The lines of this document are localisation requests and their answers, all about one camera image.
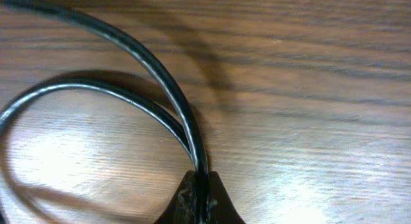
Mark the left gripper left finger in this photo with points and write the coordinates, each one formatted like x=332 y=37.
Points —
x=181 y=209

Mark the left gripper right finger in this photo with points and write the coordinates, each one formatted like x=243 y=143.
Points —
x=220 y=207

